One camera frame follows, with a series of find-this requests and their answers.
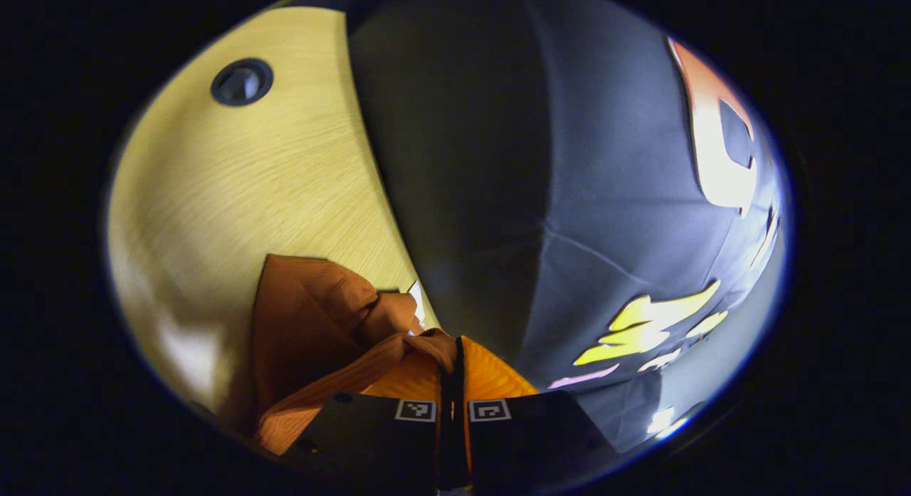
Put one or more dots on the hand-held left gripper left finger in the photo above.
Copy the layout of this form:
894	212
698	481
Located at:
370	446

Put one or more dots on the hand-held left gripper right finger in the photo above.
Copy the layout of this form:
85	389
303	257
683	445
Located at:
527	446

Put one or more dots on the black backdrop cloth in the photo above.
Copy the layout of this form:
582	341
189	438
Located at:
605	218

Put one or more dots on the white paper tag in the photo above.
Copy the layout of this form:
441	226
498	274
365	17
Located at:
418	304

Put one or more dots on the orange knit coat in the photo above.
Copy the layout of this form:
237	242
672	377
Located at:
313	325

